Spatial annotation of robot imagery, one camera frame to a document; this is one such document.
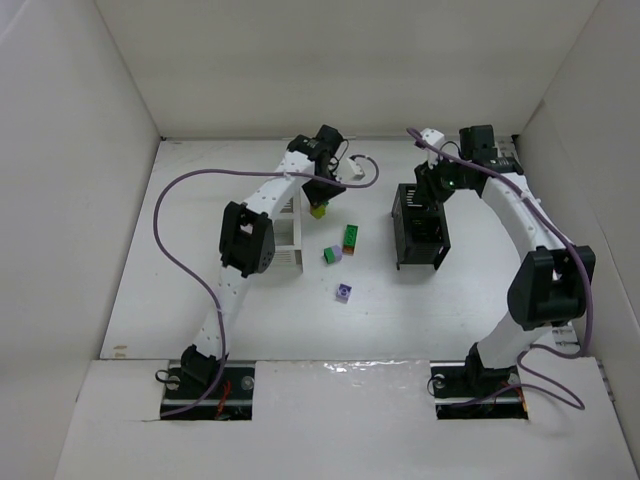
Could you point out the long green lego brick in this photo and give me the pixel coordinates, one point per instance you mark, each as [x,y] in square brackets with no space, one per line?
[350,236]

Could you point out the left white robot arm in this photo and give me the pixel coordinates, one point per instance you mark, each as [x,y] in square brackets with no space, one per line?
[247,242]

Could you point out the yellow-green lego brick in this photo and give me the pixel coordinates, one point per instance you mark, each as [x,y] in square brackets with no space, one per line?
[318,211]

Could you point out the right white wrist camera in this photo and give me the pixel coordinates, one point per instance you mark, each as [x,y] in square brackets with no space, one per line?
[436,139]

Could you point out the purple lego square brick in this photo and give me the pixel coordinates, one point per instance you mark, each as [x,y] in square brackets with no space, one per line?
[343,293]

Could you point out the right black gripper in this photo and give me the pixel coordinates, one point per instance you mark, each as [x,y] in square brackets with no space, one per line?
[428,189]

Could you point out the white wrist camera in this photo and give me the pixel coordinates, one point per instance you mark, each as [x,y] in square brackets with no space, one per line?
[352,170]
[436,139]

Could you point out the aluminium rail right side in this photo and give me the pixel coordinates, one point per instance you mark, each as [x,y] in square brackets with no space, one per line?
[553,283]

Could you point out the black two-cell container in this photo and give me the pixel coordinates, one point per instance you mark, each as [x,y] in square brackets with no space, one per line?
[420,231]

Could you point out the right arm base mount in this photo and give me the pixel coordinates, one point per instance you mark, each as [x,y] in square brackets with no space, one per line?
[459,397]

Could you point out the white two-cell container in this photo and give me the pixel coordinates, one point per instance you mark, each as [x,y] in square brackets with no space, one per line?
[288,235]

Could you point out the white foam front board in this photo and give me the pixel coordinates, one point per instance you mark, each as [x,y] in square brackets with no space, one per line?
[320,420]

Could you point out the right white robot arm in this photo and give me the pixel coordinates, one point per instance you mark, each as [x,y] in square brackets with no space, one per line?
[508,343]

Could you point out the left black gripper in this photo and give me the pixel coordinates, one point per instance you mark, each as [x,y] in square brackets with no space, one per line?
[323,190]

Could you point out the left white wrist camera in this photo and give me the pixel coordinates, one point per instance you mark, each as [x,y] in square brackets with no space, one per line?
[352,170]

